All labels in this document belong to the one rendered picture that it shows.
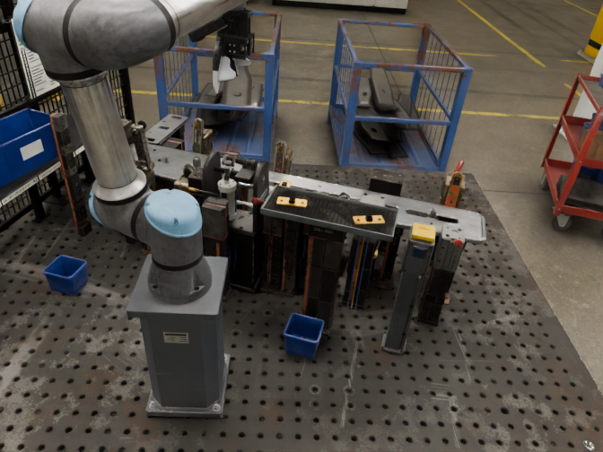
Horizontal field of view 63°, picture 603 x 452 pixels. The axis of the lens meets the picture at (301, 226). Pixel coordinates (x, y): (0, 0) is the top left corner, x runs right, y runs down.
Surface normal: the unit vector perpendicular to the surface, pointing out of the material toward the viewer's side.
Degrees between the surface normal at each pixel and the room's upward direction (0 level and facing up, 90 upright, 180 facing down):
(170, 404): 90
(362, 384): 0
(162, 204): 8
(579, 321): 0
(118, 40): 86
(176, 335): 90
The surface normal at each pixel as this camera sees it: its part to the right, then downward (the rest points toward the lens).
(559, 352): 0.07, -0.81
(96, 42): 0.11, 0.55
